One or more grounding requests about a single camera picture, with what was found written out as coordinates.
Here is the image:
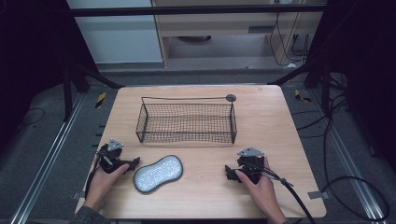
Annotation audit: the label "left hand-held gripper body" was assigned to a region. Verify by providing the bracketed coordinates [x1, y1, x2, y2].
[97, 138, 129, 175]

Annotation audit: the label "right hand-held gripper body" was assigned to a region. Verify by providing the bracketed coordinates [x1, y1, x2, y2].
[235, 147, 266, 185]

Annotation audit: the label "person's left hand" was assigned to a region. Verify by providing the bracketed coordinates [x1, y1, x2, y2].
[83, 163, 131, 213]

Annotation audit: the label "person's right hand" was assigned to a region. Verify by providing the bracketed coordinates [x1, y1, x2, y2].
[234, 156, 288, 224]

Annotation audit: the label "grey peanut-shaped sponge pad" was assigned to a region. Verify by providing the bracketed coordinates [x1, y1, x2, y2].
[133, 154, 184, 195]

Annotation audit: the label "yellow black striped tape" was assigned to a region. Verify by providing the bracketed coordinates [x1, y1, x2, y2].
[293, 89, 313, 104]
[94, 91, 107, 109]

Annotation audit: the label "white cabinet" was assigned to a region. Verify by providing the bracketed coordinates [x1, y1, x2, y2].
[66, 0, 163, 65]

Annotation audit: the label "black curtain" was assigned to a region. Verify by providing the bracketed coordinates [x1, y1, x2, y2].
[0, 0, 100, 150]
[306, 0, 396, 175]

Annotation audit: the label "light wooden desk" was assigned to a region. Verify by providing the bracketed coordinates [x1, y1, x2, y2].
[150, 0, 325, 68]

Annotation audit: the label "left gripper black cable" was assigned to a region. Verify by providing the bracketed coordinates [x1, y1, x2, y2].
[84, 151, 106, 200]

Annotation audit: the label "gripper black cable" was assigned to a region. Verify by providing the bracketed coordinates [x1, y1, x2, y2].
[244, 161, 317, 224]
[84, 151, 106, 200]

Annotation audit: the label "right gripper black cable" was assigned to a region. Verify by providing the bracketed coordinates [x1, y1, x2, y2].
[244, 161, 317, 224]

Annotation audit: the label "black wire mesh basket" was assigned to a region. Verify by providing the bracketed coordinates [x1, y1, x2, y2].
[135, 93, 238, 145]

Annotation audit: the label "aluminium floor rail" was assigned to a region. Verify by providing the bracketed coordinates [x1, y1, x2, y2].
[310, 89, 388, 222]
[8, 92, 86, 224]

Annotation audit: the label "black looped floor cable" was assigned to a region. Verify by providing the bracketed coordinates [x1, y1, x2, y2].
[292, 73, 390, 222]

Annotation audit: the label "thin black floor cable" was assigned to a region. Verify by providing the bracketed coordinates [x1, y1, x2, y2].
[18, 106, 47, 128]

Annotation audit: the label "black metal frame stand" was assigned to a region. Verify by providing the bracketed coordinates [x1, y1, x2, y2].
[61, 61, 125, 123]
[268, 57, 332, 114]

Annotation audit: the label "black cables under desk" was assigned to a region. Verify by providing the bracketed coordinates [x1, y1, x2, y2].
[268, 0, 313, 68]

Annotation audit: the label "black horizontal frame bar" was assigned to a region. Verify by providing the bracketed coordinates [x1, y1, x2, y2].
[69, 4, 329, 17]

